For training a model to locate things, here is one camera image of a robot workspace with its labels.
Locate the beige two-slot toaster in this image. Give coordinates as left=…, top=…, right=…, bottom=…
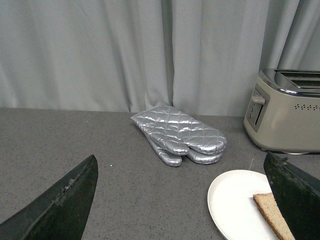
left=243, top=68, right=320, bottom=154

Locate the brown bread slice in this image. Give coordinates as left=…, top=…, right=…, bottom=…
left=253, top=192, right=295, bottom=240

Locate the silver quilted oven mitt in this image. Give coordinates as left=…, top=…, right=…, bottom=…
left=146, top=137, right=223, bottom=167
left=131, top=104, right=227, bottom=156

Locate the white round plate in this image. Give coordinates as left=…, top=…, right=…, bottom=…
left=207, top=169, right=278, bottom=240

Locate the upper silver quilted oven mitt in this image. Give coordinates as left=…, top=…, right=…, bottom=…
left=131, top=104, right=227, bottom=156

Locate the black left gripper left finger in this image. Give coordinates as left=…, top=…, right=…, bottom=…
left=0, top=155, right=98, bottom=240

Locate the grey curtain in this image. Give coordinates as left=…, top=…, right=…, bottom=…
left=0, top=0, right=320, bottom=116

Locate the lower silver quilted oven mitt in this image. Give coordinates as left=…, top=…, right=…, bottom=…
left=146, top=137, right=223, bottom=167

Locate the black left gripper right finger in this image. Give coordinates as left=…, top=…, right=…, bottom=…
left=263, top=152, right=320, bottom=240

